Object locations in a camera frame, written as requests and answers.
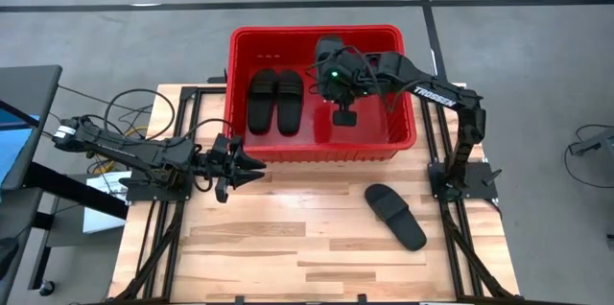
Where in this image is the grey metal stand foot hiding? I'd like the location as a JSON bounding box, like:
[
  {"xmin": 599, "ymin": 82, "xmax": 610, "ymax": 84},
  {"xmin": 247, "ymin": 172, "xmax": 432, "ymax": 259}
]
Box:
[{"xmin": 569, "ymin": 127, "xmax": 614, "ymax": 157}]

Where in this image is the black rubber slide sandal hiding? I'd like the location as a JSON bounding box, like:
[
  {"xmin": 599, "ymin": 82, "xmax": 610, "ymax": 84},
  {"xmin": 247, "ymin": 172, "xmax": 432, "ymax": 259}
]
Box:
[
  {"xmin": 363, "ymin": 182, "xmax": 429, "ymax": 252},
  {"xmin": 275, "ymin": 69, "xmax": 305, "ymax": 136},
  {"xmin": 246, "ymin": 68, "xmax": 278, "ymax": 136},
  {"xmin": 314, "ymin": 34, "xmax": 347, "ymax": 64}
]

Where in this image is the red plastic bin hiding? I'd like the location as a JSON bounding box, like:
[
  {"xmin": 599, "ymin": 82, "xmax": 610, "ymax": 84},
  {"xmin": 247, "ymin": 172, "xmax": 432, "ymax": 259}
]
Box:
[{"xmin": 223, "ymin": 24, "xmax": 418, "ymax": 163}]

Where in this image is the white paper sheet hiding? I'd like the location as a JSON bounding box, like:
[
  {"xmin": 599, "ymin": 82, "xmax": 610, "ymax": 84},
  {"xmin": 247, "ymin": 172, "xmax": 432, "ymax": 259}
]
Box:
[{"xmin": 82, "ymin": 170, "xmax": 130, "ymax": 235}]

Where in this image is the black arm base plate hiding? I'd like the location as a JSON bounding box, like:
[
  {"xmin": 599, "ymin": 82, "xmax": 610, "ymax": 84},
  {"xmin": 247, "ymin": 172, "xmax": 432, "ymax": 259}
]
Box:
[
  {"xmin": 125, "ymin": 177, "xmax": 194, "ymax": 203},
  {"xmin": 428, "ymin": 160, "xmax": 500, "ymax": 201}
]

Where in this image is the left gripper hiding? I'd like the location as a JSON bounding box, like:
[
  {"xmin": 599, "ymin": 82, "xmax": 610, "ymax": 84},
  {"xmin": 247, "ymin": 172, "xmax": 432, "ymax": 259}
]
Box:
[{"xmin": 194, "ymin": 132, "xmax": 268, "ymax": 204}]

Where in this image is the blue panel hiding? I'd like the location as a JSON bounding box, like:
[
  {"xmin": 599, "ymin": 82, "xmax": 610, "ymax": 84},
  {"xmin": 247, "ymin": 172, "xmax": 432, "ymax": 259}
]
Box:
[{"xmin": 0, "ymin": 112, "xmax": 40, "ymax": 189}]

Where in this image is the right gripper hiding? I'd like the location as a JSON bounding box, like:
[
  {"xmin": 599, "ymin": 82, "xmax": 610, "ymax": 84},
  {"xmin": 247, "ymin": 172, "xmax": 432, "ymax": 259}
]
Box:
[{"xmin": 316, "ymin": 48, "xmax": 370, "ymax": 128}]

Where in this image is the dark grey desk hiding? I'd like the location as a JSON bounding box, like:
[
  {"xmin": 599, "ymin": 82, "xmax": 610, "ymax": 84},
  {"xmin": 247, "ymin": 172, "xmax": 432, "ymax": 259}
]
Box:
[{"xmin": 0, "ymin": 63, "xmax": 64, "ymax": 192}]

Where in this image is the black aluminium table frame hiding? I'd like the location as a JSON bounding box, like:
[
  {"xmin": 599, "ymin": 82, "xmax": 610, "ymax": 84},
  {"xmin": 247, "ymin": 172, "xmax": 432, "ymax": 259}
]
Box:
[{"xmin": 107, "ymin": 82, "xmax": 519, "ymax": 305}]

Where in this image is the black desk support beam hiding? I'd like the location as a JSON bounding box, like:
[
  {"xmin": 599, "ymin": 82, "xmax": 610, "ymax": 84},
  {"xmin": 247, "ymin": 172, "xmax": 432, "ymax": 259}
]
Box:
[{"xmin": 21, "ymin": 160, "xmax": 130, "ymax": 223}]

